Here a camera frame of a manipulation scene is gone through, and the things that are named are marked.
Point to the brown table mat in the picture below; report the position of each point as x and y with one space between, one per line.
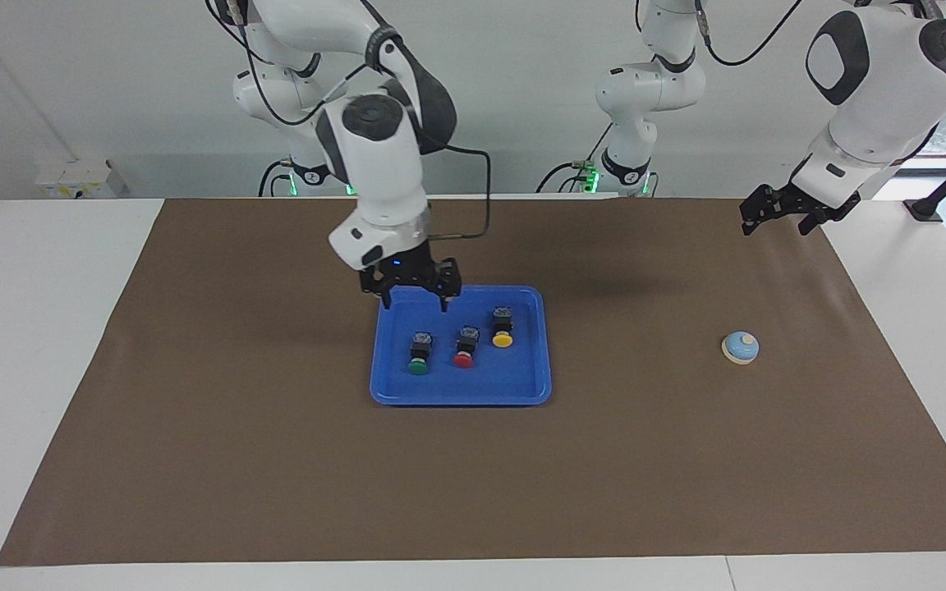
276 476

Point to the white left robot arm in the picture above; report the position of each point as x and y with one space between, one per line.
875 98

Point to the green push button switch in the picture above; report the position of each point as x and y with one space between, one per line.
420 353

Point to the white wall socket box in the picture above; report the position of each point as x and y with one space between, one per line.
79 179

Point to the red push button switch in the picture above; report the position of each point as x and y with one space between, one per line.
466 345

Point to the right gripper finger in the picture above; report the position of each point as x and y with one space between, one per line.
448 279
376 287

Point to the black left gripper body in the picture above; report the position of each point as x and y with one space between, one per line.
801 201

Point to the blue plastic tray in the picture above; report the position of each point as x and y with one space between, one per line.
514 377

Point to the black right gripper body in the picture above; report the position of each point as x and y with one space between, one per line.
409 271

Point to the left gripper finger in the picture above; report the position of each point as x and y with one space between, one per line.
810 223
752 212

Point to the yellow push button switch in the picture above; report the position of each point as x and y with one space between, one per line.
503 328

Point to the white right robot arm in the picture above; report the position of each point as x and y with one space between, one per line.
374 156

